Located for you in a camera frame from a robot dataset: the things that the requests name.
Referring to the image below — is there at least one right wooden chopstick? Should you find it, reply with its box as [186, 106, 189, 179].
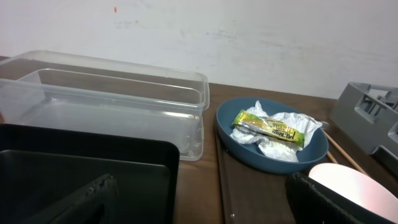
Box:
[322, 129, 369, 176]

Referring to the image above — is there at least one clear plastic bin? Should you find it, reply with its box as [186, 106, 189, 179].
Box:
[1, 50, 210, 161]

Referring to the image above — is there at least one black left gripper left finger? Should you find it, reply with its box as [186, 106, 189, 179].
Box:
[22, 174, 118, 224]

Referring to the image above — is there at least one dark blue plate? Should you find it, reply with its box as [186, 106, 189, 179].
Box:
[216, 97, 329, 174]

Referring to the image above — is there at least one white tissue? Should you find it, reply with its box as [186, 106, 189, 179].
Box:
[230, 100, 322, 162]

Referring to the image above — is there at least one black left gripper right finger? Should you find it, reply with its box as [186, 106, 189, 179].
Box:
[285, 172, 393, 224]

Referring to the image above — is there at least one black plastic bin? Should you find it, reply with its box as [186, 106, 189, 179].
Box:
[1, 124, 180, 223]

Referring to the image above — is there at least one pink bowl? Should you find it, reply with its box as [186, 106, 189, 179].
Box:
[308, 163, 397, 223]

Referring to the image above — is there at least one dark brown tray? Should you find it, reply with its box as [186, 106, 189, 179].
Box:
[215, 124, 312, 224]

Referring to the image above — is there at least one grey dishwasher rack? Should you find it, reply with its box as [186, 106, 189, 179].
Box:
[330, 82, 397, 176]

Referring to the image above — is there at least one yellow green snack wrapper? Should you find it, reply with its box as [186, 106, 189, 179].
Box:
[233, 110, 305, 148]

